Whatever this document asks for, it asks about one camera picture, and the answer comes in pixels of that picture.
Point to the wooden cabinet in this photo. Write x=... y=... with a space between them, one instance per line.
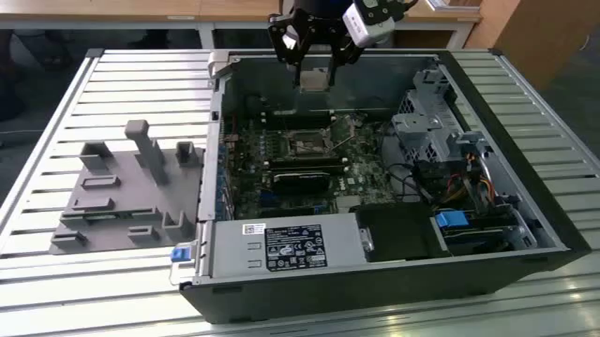
x=539 y=35

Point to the white desk tray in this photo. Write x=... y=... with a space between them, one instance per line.
x=436 y=3

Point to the black plastic fan shroud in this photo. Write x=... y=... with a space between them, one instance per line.
x=399 y=231

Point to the black graphics card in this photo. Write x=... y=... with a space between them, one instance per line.
x=300 y=184

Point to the blue disk carrier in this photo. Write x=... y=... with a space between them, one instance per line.
x=451 y=221

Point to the black open PC case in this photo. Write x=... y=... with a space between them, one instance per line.
x=328 y=298

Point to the silver metal disk bay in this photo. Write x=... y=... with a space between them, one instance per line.
x=520 y=231

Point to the green RAM stick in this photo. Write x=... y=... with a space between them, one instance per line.
x=101 y=218

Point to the small square silver CPU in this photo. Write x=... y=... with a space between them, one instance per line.
x=313 y=80

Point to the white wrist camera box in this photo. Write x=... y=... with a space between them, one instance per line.
x=363 y=24

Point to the grey plastic parts rack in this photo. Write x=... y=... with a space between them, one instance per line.
x=131 y=196

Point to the CPU socket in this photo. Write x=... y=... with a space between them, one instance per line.
x=310 y=144

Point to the silver metal drive cage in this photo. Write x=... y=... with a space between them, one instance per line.
x=421 y=133

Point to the blue board connector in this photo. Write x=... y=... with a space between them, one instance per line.
x=268 y=200

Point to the blue case latch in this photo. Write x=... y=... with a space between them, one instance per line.
x=182 y=255

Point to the black expansion slot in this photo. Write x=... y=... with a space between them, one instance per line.
x=286 y=211

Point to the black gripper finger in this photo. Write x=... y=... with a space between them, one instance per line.
x=286 y=58
x=346 y=53

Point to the black RAM slot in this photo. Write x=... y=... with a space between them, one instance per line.
x=305 y=123
x=305 y=168
x=305 y=161
x=305 y=126
x=305 y=120
x=305 y=116

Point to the silver chipset heatsink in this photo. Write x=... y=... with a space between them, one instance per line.
x=349 y=203

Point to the green motherboard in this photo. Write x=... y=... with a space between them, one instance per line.
x=365 y=168

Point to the grey power supply unit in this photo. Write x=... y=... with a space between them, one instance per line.
x=230 y=245

